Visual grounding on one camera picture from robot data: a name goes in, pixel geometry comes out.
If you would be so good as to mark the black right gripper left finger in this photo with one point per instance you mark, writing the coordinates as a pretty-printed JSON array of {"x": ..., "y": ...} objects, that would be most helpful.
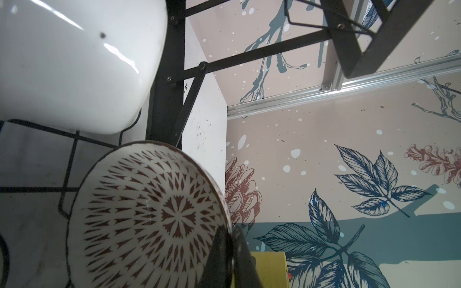
[{"x": 218, "y": 268}]

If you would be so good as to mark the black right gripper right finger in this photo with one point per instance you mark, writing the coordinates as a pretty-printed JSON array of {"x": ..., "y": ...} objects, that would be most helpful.
[{"x": 245, "y": 273}]

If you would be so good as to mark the white maroon sunburst bowl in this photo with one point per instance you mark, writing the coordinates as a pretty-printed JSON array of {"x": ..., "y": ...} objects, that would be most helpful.
[{"x": 145, "y": 216}]

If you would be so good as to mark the white ceramic bowl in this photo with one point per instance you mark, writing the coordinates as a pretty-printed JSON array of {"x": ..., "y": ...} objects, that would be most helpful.
[{"x": 79, "y": 65}]

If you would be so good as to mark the black wire dish rack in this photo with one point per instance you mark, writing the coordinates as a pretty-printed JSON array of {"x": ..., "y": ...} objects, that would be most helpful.
[{"x": 174, "y": 90}]

